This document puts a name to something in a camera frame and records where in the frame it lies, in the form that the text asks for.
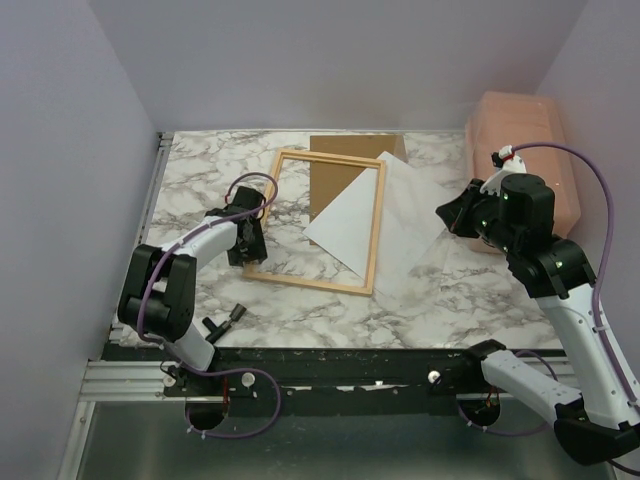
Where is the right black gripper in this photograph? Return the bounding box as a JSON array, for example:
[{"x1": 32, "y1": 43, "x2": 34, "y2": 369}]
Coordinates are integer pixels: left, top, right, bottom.
[{"x1": 438, "y1": 177, "x2": 519, "y2": 254}]

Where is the light wooden picture frame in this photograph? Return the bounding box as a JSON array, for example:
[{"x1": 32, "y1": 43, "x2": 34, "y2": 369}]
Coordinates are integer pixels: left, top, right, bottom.
[{"x1": 242, "y1": 149, "x2": 386, "y2": 296}]

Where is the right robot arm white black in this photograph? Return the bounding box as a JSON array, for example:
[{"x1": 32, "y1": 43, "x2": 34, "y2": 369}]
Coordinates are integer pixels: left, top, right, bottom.
[{"x1": 436, "y1": 173, "x2": 639, "y2": 465}]

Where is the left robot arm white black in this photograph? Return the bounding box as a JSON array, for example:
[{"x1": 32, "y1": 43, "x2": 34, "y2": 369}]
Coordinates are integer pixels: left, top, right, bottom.
[{"x1": 117, "y1": 186, "x2": 268, "y2": 395}]

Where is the white photo paper sheet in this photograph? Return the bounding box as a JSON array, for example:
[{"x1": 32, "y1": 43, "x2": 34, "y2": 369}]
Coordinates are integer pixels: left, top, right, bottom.
[{"x1": 303, "y1": 152, "x2": 453, "y2": 297}]

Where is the brown cardboard backing board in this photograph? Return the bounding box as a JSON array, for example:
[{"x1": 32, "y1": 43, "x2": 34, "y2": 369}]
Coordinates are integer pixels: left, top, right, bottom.
[{"x1": 309, "y1": 134, "x2": 408, "y2": 222}]

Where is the translucent pink plastic box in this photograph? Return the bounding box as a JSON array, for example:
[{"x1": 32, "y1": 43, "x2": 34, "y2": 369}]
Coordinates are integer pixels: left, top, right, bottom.
[{"x1": 465, "y1": 92, "x2": 581, "y2": 238}]

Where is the black T-handle tool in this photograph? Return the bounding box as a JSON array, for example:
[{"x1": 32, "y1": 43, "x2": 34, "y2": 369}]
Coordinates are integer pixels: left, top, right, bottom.
[{"x1": 202, "y1": 304, "x2": 247, "y2": 345}]

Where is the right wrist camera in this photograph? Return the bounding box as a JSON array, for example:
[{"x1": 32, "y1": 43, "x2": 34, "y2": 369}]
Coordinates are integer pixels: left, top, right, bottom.
[{"x1": 480, "y1": 145, "x2": 527, "y2": 196}]

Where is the black mounting base rail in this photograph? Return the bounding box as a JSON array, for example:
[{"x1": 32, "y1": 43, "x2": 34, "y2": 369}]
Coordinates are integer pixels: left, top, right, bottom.
[{"x1": 164, "y1": 347, "x2": 490, "y2": 417}]

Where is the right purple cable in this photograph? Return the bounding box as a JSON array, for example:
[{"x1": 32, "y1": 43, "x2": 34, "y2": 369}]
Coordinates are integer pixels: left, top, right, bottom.
[{"x1": 456, "y1": 141, "x2": 640, "y2": 476}]

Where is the aluminium extrusion rail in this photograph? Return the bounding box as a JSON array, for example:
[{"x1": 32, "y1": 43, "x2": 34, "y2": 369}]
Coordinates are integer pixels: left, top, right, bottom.
[{"x1": 78, "y1": 359, "x2": 176, "y2": 402}]

